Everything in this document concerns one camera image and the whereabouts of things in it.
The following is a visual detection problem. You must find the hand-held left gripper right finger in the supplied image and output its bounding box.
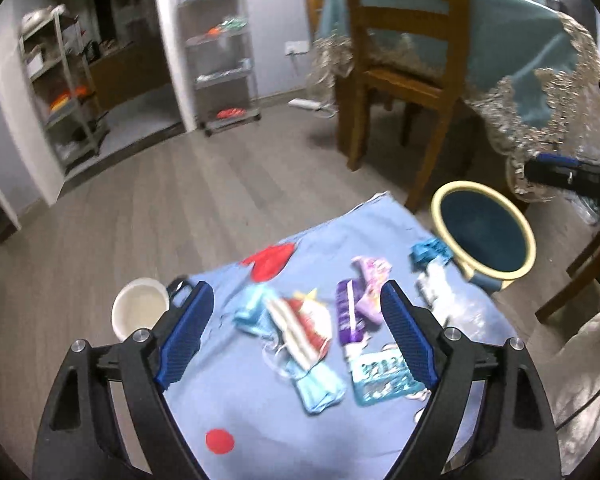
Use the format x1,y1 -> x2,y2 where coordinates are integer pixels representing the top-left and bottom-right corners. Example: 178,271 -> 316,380
380,280 -> 563,480

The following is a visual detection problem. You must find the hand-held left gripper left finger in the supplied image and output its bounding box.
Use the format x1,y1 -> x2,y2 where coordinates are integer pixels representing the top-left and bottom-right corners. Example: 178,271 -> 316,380
32,280 -> 216,480

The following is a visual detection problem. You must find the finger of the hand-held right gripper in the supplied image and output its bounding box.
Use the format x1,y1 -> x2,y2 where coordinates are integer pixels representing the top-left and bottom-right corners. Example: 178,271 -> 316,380
524,154 -> 600,197

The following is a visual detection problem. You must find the teal blister pack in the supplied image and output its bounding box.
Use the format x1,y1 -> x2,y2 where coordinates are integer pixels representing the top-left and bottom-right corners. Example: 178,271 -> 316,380
352,350 -> 426,406

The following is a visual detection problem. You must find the clear plastic wrapper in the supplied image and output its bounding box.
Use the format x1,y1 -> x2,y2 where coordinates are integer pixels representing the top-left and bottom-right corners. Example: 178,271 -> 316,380
415,262 -> 486,332

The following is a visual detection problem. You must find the purple packet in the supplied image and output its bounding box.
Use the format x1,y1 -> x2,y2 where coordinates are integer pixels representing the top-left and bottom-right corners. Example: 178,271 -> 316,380
335,277 -> 372,361

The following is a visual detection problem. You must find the lilac wrapper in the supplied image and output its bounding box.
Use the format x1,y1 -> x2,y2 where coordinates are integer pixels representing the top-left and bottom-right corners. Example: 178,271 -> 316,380
350,256 -> 393,326

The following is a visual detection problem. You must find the blue bin with yellow rim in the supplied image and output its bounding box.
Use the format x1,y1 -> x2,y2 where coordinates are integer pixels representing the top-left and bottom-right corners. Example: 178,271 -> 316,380
430,180 -> 537,293

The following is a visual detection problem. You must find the light blue wrapper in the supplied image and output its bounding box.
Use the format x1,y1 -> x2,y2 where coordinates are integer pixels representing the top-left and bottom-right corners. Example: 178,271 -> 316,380
290,360 -> 348,416

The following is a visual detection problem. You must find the red and white snack packet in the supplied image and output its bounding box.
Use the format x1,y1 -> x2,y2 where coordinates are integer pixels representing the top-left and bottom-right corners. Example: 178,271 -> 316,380
265,290 -> 333,367

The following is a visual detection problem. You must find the clear plastic bag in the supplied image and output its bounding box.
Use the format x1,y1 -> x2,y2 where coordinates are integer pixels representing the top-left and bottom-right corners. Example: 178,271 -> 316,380
570,140 -> 600,226

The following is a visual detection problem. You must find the white bowl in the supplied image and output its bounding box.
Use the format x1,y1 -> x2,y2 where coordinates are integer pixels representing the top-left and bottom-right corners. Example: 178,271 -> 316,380
111,277 -> 171,341

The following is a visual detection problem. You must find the blue cloth with red shapes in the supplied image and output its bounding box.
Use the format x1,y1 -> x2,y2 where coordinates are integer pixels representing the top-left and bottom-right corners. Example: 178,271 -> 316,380
155,190 -> 518,480

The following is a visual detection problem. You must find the white cloth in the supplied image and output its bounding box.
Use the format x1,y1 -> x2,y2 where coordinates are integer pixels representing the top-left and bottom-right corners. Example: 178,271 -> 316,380
540,310 -> 600,461

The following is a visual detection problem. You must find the wooden slat-back chair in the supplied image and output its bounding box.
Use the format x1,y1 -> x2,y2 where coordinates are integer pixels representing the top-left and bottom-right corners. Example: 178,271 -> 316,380
337,0 -> 473,213

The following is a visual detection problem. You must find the metal shelving rack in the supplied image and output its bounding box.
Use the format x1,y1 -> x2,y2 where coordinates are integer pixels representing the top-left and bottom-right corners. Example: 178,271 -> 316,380
19,4 -> 111,171

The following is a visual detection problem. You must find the white power strip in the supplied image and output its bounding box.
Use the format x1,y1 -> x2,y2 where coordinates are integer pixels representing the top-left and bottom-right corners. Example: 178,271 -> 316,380
287,98 -> 333,114

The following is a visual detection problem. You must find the grey tiered storage rack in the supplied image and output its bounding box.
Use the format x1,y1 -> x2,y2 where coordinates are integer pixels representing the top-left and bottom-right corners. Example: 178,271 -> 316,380
172,0 -> 262,137

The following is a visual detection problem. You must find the brown wooden cabinet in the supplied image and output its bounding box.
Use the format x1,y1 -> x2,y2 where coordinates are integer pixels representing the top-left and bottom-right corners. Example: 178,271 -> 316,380
87,40 -> 173,111

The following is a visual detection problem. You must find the black cable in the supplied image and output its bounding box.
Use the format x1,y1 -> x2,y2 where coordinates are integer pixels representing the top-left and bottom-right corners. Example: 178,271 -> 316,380
555,365 -> 600,431

